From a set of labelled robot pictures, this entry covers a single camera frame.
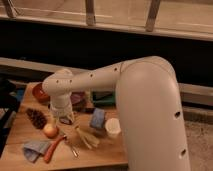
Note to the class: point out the grey blue cloth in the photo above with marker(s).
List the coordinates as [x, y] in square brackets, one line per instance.
[32, 150]

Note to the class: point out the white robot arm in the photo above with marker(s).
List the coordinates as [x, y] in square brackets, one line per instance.
[148, 104]

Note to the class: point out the blue sponge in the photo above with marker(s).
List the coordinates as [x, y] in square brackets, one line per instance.
[98, 118]

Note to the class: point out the wooden tongs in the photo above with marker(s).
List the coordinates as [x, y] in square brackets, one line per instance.
[88, 139]

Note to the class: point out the dark metal measuring cup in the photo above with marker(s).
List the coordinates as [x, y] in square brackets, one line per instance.
[65, 120]

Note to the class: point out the small metal fork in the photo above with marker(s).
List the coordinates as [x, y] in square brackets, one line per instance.
[75, 154]

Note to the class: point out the red handled tool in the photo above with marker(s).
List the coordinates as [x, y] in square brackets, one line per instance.
[51, 149]

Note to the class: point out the white paper cup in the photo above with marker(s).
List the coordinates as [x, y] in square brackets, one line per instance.
[112, 127]

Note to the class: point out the yellow red apple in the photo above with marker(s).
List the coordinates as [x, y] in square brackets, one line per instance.
[50, 130]

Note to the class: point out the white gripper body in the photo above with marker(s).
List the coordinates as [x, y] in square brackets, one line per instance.
[60, 106]

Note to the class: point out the purple bowl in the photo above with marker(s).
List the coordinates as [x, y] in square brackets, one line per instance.
[78, 100]

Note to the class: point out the dark object in bin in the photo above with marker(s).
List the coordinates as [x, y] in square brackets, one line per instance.
[100, 95]

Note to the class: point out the wooden table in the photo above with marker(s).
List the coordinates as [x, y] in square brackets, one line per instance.
[110, 152]

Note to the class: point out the green plastic bin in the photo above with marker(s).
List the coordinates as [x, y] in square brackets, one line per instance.
[107, 101]

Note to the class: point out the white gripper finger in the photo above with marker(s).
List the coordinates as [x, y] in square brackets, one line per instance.
[71, 117]
[55, 120]

